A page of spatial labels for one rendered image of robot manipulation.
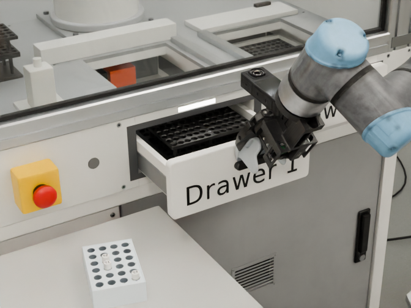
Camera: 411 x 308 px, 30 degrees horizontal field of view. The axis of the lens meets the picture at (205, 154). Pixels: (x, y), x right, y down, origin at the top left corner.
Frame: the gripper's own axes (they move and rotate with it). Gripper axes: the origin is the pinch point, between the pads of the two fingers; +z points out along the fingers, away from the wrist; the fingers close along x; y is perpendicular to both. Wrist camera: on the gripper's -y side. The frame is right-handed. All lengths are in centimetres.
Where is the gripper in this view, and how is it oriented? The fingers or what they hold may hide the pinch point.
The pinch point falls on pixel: (249, 151)
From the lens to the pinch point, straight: 131.4
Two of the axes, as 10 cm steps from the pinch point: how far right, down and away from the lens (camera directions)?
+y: 4.2, 8.4, -3.4
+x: 8.6, -2.5, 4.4
